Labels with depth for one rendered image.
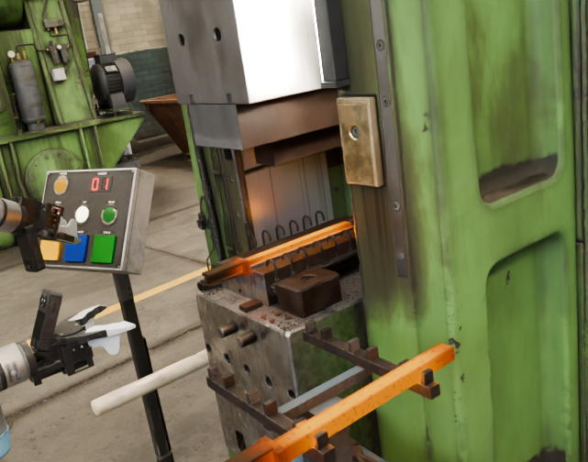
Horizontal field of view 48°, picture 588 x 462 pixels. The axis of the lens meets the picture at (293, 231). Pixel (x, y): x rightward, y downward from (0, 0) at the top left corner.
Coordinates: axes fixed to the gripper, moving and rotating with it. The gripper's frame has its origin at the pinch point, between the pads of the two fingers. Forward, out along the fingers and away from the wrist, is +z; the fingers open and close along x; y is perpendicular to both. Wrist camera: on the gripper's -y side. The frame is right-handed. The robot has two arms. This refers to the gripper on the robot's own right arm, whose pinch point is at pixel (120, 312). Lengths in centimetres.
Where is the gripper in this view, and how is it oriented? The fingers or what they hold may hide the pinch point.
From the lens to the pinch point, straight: 140.0
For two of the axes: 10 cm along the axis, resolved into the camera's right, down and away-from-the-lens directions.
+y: 1.4, 9.5, 2.9
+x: 6.1, 1.5, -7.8
